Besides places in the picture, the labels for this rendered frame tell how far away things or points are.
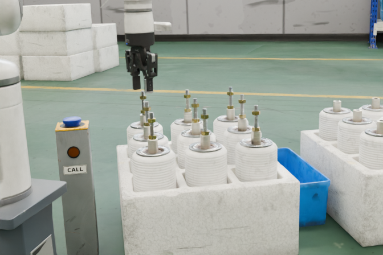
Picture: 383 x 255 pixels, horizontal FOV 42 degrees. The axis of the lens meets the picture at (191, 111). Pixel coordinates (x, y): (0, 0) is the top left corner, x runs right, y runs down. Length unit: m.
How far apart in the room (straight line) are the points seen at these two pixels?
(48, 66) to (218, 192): 2.85
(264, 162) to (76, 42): 2.86
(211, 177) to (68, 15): 2.77
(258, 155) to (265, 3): 5.12
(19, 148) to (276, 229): 0.62
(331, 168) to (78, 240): 0.66
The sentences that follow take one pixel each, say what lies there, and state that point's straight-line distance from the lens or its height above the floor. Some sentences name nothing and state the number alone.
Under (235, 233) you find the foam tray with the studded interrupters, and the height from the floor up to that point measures 0.07.
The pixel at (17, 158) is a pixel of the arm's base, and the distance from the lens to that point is 0.78.
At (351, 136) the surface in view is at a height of 0.22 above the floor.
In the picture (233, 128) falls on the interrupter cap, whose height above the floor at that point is 0.25.
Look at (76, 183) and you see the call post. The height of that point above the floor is 0.19.
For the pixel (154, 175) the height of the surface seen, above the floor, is 0.21.
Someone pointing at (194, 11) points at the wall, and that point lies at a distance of 6.40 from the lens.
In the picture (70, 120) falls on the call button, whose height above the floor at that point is 0.33.
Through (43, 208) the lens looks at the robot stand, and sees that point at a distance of 0.79.
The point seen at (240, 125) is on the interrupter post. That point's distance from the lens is 1.26.
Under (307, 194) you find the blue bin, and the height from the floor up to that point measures 0.09.
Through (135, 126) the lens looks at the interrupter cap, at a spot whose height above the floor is 0.25.
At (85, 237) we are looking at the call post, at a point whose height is 0.06.
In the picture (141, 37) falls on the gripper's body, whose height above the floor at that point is 0.49.
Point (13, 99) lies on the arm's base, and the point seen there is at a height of 0.45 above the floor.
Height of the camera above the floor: 0.59
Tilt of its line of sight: 13 degrees down
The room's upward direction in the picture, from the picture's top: 2 degrees counter-clockwise
